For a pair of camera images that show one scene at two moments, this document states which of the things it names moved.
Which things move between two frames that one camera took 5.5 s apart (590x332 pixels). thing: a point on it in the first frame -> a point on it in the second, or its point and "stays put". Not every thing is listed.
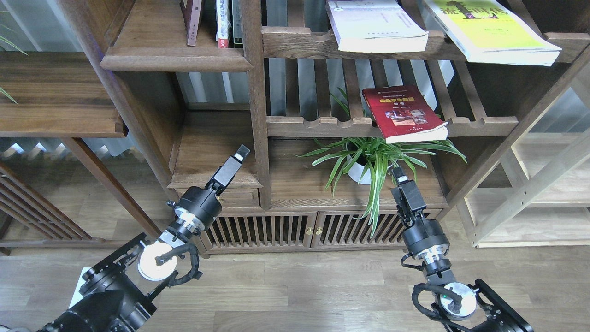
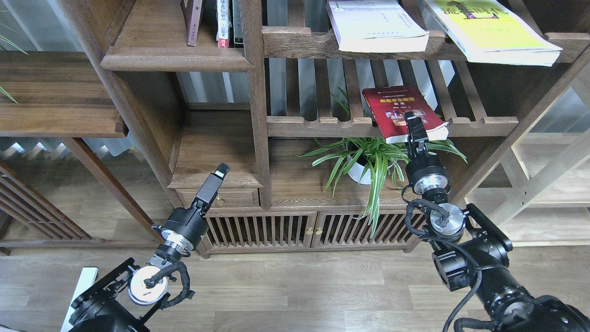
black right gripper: [422, 235] -> [426, 174]
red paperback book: [405, 114] stays put
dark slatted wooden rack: [20, 199] stays put
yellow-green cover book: [493, 32] stays put
